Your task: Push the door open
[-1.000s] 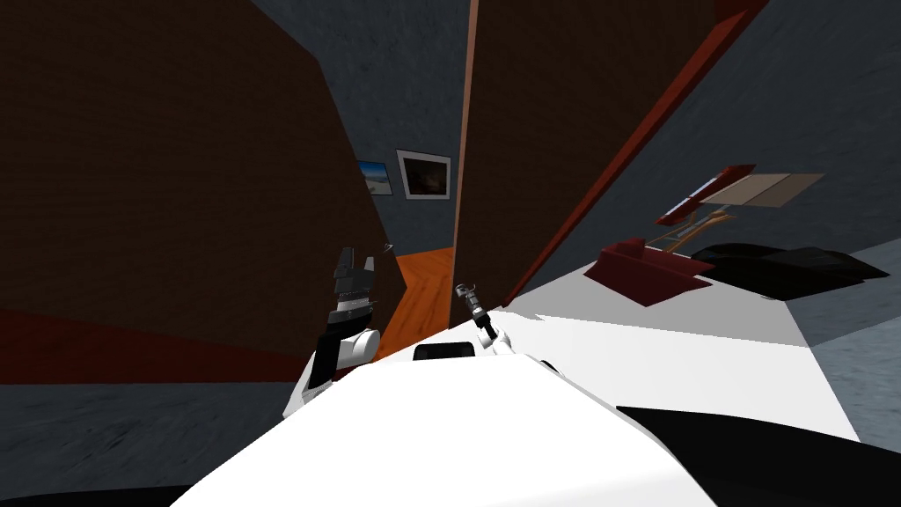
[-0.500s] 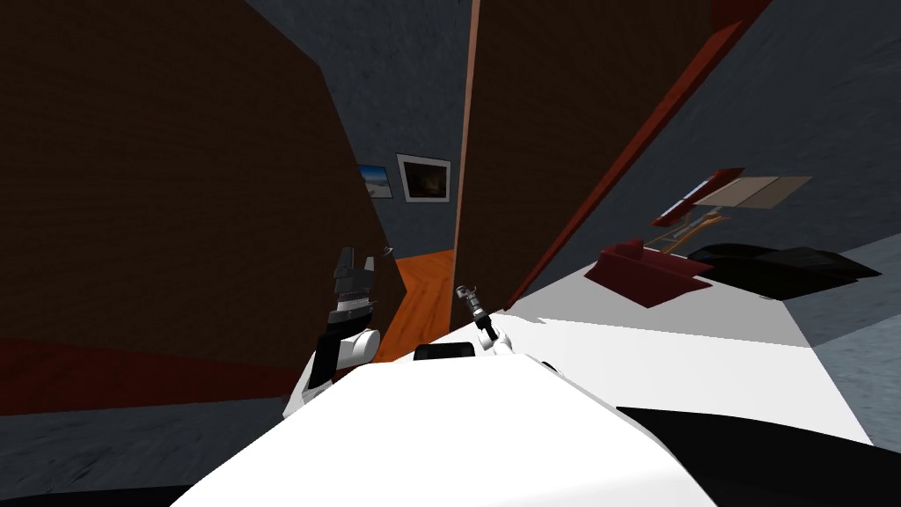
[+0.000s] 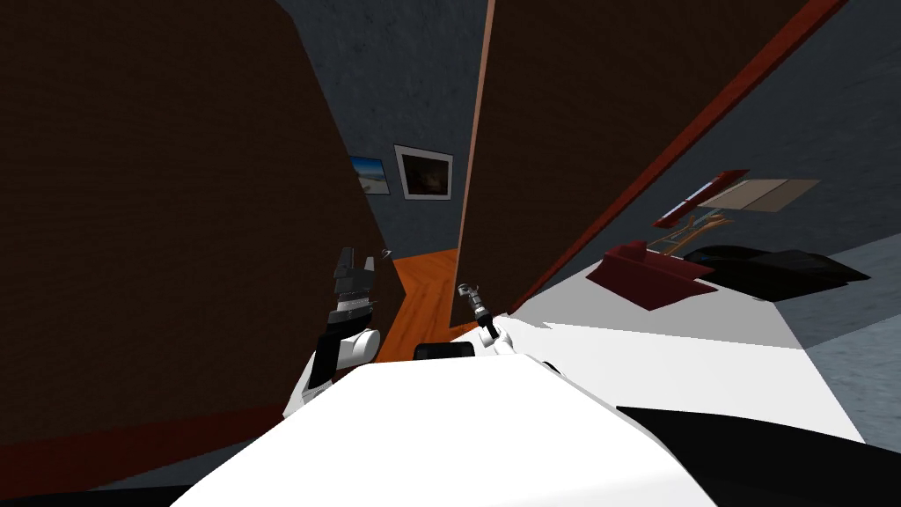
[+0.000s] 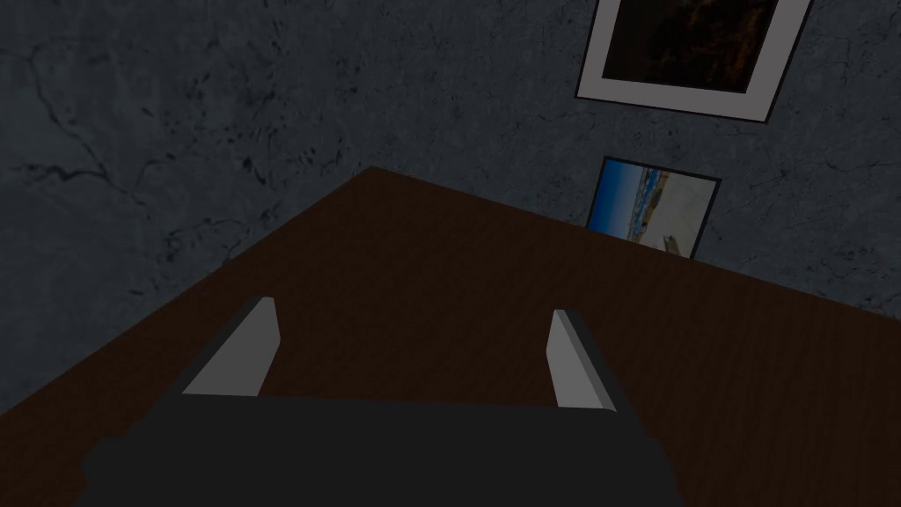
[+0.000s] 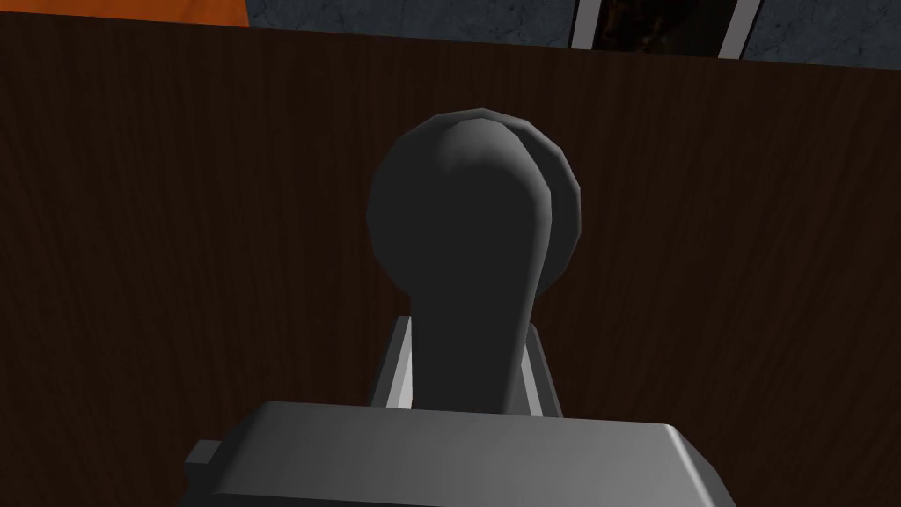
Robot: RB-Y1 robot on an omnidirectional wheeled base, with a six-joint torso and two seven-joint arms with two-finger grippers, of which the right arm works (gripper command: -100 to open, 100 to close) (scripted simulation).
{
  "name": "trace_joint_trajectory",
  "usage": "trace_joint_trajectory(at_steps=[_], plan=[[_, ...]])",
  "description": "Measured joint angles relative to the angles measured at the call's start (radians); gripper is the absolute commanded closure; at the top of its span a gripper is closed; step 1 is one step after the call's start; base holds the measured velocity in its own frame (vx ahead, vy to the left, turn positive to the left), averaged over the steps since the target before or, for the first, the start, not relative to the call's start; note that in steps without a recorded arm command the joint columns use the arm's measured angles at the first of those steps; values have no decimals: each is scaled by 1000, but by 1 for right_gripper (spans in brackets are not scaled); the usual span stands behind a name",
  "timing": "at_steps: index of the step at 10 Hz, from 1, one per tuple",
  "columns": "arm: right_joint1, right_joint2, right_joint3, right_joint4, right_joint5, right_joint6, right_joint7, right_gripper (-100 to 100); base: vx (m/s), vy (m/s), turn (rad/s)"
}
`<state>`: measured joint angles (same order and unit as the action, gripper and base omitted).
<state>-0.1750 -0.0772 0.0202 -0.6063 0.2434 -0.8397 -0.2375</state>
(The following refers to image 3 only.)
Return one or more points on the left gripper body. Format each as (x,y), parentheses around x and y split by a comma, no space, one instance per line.
(353,283)

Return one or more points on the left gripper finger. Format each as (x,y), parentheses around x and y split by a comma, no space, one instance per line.
(368,267)
(345,258)

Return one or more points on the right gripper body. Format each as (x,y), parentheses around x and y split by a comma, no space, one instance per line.
(469,291)

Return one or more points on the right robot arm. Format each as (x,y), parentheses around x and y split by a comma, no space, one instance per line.
(484,319)

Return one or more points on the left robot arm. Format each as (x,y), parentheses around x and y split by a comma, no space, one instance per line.
(325,359)

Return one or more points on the blue landscape picture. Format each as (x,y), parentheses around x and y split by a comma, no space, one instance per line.
(371,175)

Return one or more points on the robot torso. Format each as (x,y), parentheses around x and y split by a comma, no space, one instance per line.
(450,436)

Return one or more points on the dark red angular seat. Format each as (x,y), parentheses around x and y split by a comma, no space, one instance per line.
(644,276)

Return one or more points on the dark brown door leaf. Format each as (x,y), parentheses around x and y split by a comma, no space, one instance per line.
(176,211)

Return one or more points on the red table with wooden legs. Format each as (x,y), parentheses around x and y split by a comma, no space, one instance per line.
(697,199)

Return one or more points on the beige flat panel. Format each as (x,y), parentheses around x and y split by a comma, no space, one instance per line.
(764,195)

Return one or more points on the dark picture in white frame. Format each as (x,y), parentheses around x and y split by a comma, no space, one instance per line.
(425,174)

